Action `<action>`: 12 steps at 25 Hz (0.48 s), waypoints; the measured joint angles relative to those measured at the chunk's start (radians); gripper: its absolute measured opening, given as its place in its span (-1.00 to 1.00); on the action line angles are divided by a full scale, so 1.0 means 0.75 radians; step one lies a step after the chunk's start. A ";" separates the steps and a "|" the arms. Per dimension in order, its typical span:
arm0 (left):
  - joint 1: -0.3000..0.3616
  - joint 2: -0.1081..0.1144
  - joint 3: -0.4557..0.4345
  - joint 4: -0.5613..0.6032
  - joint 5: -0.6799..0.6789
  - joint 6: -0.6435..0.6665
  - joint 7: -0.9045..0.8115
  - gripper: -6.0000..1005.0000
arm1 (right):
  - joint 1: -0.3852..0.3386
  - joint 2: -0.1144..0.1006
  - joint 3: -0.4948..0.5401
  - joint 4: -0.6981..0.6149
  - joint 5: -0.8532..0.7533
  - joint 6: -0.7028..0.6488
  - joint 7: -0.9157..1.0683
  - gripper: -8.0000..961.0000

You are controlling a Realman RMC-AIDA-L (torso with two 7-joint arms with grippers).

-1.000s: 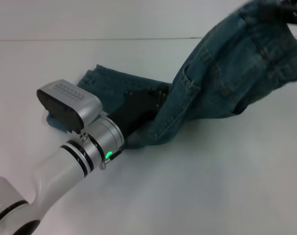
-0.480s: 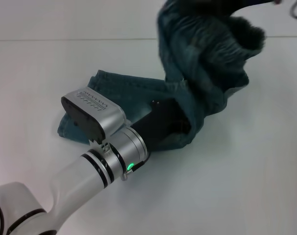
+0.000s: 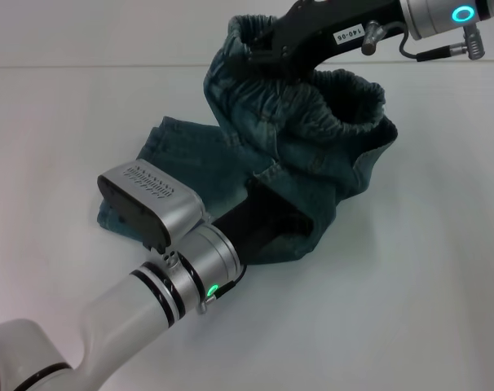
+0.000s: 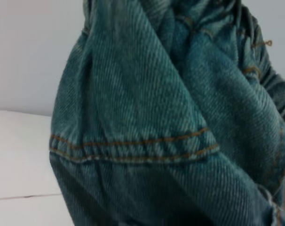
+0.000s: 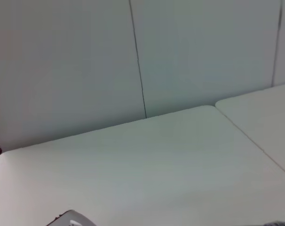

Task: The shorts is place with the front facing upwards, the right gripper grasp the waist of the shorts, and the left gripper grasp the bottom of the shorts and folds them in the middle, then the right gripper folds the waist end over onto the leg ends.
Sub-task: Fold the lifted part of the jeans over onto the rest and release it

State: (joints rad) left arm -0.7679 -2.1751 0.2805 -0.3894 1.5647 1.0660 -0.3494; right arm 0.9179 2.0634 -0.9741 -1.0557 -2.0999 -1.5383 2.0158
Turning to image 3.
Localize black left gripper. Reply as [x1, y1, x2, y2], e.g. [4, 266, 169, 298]
[211, 182, 315, 266]

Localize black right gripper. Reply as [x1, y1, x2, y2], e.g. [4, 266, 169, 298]
[246, 0, 409, 69]

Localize blue denim shorts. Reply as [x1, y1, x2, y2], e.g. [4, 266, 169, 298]
[95, 13, 399, 265]

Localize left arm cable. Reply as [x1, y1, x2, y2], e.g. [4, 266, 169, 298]
[196, 266, 248, 315]

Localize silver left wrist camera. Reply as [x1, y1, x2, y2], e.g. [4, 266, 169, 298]
[96, 160, 208, 253]

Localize right arm cable with plug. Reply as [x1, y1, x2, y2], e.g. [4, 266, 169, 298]
[361, 19, 483, 63]

